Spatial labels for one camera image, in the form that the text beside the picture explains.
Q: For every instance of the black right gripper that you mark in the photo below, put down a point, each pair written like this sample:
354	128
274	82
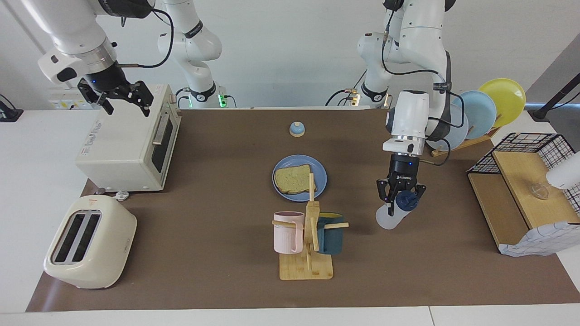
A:
103	78

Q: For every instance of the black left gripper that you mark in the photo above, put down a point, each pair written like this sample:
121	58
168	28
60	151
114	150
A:
403	170

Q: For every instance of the translucent blue-capped seasoning bottle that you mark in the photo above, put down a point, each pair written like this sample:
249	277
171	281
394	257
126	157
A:
405	200

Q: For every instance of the toasted bread slice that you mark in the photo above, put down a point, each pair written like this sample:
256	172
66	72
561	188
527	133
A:
292	179

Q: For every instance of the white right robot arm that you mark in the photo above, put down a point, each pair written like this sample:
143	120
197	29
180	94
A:
68	31

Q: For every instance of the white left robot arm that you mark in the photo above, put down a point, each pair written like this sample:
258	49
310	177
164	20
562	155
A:
410	117

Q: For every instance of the grey round plate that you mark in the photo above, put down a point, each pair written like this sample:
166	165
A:
460	131

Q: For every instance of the wooden plate rack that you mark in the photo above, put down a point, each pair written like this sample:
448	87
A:
476	141

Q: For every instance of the light blue round plate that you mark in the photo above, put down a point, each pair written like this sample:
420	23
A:
480	113

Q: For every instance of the yellow round plate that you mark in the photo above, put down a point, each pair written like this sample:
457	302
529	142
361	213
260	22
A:
507	97

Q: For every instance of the white toaster oven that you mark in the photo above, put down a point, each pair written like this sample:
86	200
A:
122	149

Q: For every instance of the teal mug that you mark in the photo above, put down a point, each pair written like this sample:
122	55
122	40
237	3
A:
333	240

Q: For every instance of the black clamp base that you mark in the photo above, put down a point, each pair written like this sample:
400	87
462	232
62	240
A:
9	115

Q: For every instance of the wooden shelf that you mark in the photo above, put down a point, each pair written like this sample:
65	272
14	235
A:
521	181

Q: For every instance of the blue service bell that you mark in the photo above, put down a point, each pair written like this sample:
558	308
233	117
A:
297	130

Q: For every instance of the pink ribbed mug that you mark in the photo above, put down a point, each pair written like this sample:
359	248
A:
285	235

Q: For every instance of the wooden mug rack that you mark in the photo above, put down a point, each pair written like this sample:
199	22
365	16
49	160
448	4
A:
304	269

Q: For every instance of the clear glass cup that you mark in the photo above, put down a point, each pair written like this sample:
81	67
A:
540	191

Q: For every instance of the white checked cloth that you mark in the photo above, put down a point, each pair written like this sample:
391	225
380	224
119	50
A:
543	240

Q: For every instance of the cream two-slot toaster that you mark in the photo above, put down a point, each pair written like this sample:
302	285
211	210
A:
104	253

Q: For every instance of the white cylindrical object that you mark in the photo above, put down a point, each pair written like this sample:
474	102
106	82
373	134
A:
564	174

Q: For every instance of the brown table mat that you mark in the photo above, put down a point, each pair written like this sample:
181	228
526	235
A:
217	249

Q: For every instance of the white wall power strip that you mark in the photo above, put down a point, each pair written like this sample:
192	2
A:
59	103

